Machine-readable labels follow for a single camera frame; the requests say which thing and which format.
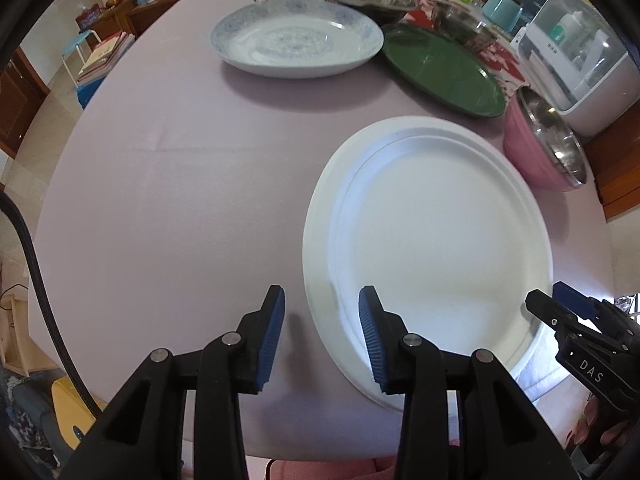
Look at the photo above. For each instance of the yellow object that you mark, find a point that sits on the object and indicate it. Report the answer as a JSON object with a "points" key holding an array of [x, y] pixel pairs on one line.
{"points": [[67, 410]]}

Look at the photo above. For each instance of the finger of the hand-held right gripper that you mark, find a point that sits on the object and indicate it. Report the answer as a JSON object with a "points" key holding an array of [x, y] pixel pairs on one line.
{"points": [[550, 310], [570, 296]]}

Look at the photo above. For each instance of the blue stool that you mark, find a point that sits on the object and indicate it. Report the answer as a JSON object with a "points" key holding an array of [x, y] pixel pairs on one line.
{"points": [[80, 45]]}

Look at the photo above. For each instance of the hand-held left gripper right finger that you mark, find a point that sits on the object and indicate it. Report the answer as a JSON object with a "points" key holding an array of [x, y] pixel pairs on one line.
{"points": [[370, 332]]}

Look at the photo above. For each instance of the stack of books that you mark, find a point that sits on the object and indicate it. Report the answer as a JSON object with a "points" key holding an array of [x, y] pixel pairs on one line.
{"points": [[102, 57]]}

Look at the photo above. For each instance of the printed pink tablecloth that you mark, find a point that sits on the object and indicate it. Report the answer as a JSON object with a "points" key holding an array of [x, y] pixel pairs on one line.
{"points": [[175, 185]]}

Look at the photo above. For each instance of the pink cloth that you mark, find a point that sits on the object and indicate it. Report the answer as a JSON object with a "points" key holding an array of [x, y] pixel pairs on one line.
{"points": [[340, 467]]}

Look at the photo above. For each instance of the person's right hand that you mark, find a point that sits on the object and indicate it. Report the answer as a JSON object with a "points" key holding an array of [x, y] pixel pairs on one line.
{"points": [[605, 430]]}

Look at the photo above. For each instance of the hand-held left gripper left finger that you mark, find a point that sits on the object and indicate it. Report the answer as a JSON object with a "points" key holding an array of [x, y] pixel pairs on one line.
{"points": [[272, 332]]}

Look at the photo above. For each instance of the blue patterned white plate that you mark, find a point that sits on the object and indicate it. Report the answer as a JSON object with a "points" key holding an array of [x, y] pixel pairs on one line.
{"points": [[295, 42]]}

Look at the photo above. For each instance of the red box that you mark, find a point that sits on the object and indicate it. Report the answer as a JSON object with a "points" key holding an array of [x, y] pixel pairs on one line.
{"points": [[89, 16]]}

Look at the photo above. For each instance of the dark green plate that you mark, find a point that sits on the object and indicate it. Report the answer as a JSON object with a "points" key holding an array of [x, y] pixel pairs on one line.
{"points": [[440, 70]]}

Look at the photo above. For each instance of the pink bowl with steel lining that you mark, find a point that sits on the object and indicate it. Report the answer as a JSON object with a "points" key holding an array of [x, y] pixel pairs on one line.
{"points": [[525, 150]]}

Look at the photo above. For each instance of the wooden cabinet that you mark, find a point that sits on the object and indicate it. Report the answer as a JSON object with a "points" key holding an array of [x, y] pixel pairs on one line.
{"points": [[150, 12]]}

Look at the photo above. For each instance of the white countertop sterilizer appliance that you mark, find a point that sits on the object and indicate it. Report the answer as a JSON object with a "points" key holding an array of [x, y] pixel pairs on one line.
{"points": [[595, 95]]}

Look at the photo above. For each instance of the plain white plate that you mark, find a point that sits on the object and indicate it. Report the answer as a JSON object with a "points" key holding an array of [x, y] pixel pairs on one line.
{"points": [[440, 240]]}

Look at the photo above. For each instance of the wooden sideboard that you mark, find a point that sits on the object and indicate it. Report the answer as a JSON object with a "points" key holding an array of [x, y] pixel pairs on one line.
{"points": [[617, 175]]}

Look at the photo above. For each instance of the small stainless steel bowl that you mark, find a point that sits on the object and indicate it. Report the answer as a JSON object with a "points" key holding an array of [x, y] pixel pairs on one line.
{"points": [[462, 22]]}

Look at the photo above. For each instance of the teal box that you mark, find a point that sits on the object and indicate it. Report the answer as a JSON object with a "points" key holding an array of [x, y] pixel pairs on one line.
{"points": [[502, 10]]}

